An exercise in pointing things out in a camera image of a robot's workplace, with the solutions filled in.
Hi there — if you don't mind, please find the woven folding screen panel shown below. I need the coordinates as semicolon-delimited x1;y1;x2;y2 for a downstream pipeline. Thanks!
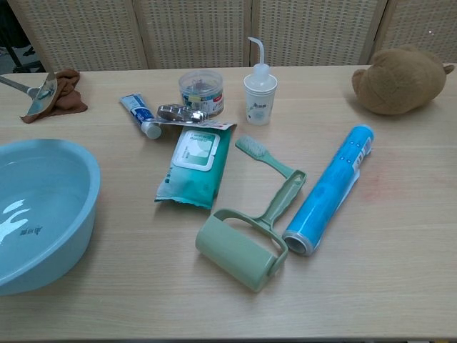
134;0;255;70
359;0;457;66
251;0;389;68
9;0;148;73

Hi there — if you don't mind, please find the white squeeze bottle with spout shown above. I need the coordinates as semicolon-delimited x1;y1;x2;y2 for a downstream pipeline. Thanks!
243;36;278;127

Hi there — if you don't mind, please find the clear jar of clips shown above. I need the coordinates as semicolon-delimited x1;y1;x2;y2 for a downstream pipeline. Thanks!
178;69;226;117

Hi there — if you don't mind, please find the green lint roller with brush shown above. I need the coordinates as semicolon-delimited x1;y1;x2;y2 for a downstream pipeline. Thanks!
195;134;308;295

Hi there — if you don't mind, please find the teal wet wipes pack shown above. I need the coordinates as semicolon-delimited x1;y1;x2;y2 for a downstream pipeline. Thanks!
154;122;237;211

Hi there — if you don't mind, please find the blue white toothpaste tube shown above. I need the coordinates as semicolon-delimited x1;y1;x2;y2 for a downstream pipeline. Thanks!
119;93;163;141

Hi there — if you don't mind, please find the brown plush toy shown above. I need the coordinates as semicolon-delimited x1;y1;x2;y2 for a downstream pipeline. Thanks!
351;44;456;116

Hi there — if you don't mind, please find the brown crumpled cloth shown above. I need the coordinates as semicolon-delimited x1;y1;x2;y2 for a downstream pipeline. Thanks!
19;69;89;124

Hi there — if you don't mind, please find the light blue plastic basin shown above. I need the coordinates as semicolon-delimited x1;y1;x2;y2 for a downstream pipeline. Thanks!
0;138;102;297

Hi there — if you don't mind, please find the black tripod stand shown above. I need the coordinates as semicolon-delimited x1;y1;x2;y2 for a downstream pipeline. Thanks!
0;35;46;73

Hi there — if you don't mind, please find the stainless steel ladle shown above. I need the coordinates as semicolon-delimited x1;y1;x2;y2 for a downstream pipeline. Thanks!
0;69;59;117

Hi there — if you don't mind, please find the battery blister pack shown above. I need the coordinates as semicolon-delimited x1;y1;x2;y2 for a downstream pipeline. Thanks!
156;103;238;131

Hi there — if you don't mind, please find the blue cling film roll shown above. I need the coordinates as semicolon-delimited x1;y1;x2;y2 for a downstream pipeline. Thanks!
283;124;376;257

